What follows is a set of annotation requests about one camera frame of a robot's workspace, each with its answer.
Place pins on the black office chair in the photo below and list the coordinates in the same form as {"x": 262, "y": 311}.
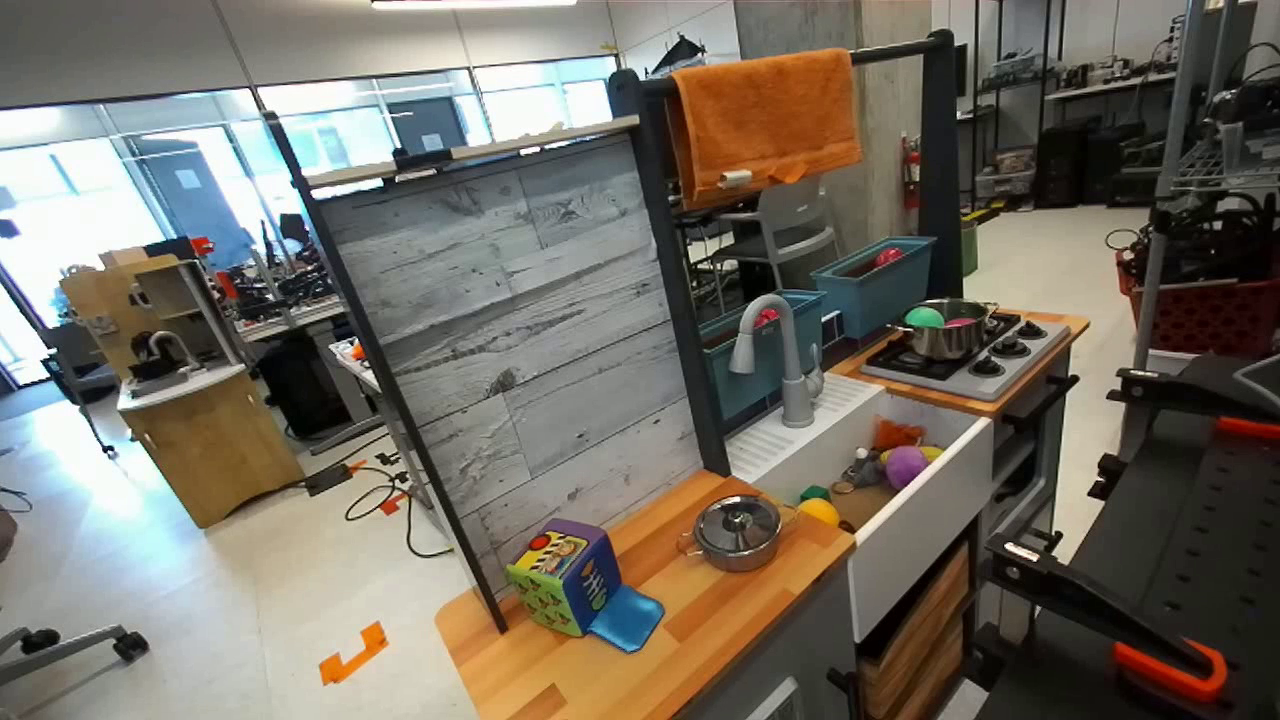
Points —
{"x": 78, "y": 365}

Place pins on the black metal frame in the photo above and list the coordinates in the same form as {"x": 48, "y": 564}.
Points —
{"x": 670, "y": 242}

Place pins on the blue bin behind faucet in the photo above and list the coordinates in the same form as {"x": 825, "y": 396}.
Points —
{"x": 745, "y": 388}

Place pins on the small green toy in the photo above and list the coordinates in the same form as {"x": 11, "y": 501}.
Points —
{"x": 813, "y": 494}

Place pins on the grey plastic chair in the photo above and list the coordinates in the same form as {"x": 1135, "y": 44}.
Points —
{"x": 800, "y": 228}

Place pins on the grey chair base with caster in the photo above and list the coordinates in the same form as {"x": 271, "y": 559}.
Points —
{"x": 66, "y": 648}

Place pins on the orange plush toy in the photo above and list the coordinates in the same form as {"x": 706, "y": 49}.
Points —
{"x": 894, "y": 435}

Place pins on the dark computer monitor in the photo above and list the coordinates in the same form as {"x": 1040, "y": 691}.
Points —
{"x": 426, "y": 124}

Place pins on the white toy sink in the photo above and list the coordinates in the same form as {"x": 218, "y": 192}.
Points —
{"x": 921, "y": 523}

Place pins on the red crate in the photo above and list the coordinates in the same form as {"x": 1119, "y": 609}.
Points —
{"x": 1205, "y": 315}

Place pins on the green ball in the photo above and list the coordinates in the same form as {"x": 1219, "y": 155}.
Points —
{"x": 921, "y": 317}

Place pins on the wooden cabinet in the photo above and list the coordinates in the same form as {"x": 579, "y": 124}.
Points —
{"x": 214, "y": 447}

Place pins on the yellow toy ball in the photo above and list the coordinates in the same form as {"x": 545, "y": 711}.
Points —
{"x": 816, "y": 512}

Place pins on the colourful soft toy cube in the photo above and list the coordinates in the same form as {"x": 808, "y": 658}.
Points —
{"x": 565, "y": 579}

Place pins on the wooden drawers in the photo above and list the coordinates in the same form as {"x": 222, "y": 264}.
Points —
{"x": 921, "y": 641}

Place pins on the large blue storage bin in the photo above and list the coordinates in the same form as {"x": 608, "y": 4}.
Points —
{"x": 883, "y": 287}

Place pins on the grey wood-look back panel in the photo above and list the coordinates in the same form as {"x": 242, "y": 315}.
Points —
{"x": 520, "y": 344}

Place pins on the grey toy stove top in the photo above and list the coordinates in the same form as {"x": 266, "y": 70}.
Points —
{"x": 994, "y": 361}

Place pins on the wooden counter top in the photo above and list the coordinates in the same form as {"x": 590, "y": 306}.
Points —
{"x": 694, "y": 624}

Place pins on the grey toy faucet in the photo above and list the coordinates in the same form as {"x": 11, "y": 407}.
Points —
{"x": 798, "y": 384}

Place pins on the purple toy vegetable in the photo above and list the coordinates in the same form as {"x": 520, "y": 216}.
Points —
{"x": 907, "y": 467}

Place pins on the orange brown cloth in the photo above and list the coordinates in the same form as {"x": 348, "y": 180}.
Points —
{"x": 765, "y": 116}

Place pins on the silver pot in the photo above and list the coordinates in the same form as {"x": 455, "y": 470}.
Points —
{"x": 953, "y": 337}

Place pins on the red fire extinguisher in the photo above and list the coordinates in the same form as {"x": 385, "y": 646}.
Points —
{"x": 913, "y": 171}

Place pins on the blue flap of cube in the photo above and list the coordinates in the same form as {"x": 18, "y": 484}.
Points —
{"x": 630, "y": 621}

